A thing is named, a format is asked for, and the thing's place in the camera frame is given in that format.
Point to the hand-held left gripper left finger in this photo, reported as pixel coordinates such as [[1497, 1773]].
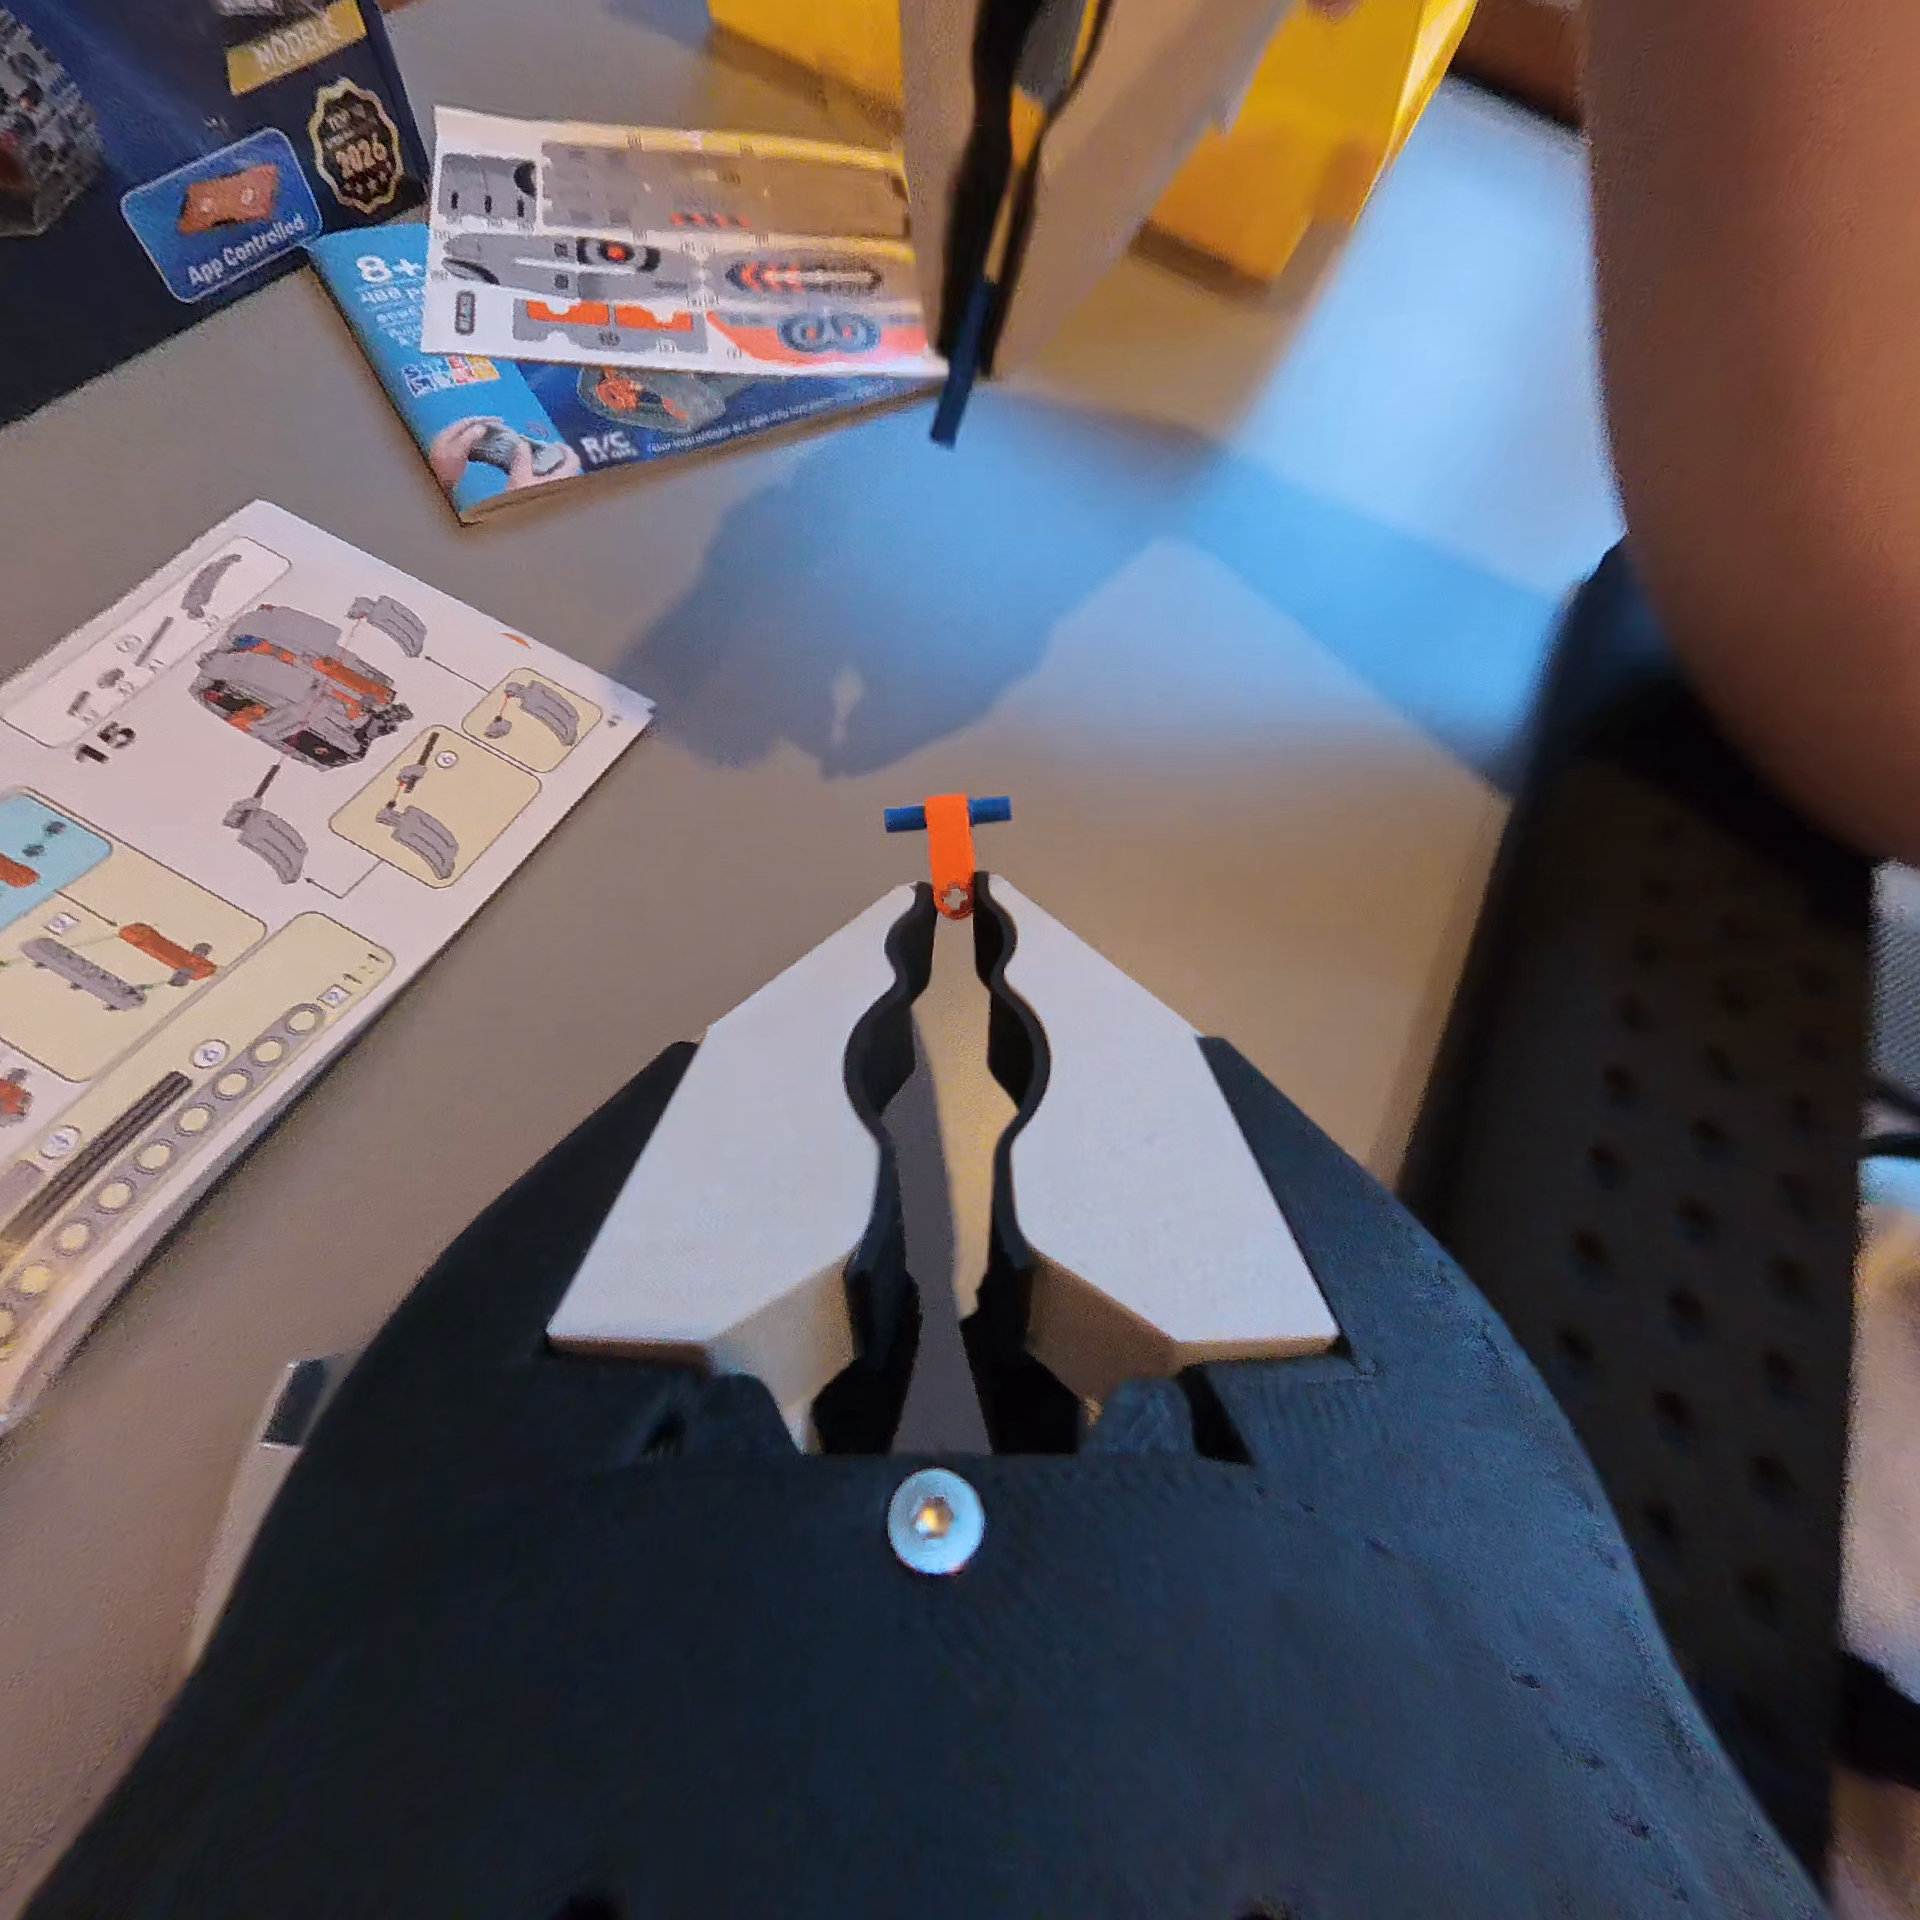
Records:
[[720, 1201]]

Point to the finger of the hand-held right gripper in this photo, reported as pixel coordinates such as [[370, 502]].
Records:
[[938, 149], [1108, 149]]

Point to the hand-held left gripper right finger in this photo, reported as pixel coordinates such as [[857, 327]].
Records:
[[1162, 1201]]

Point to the orange toy connector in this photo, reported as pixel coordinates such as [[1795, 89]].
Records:
[[948, 856]]

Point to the blue toy pin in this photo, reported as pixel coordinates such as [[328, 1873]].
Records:
[[908, 815]]

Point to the person's right forearm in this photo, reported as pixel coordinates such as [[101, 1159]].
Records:
[[1756, 375]]

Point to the grey desk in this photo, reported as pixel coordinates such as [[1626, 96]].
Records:
[[1200, 675]]

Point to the yellow plastic bin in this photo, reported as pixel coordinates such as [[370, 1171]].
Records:
[[1318, 135]]

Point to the sticker sheet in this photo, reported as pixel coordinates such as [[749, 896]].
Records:
[[629, 240]]

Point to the blue booklet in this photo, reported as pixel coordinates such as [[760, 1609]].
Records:
[[493, 434]]

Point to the open white instruction booklet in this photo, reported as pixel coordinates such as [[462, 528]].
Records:
[[224, 902]]

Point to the blue robot kit box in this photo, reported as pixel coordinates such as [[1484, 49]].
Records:
[[149, 181]]

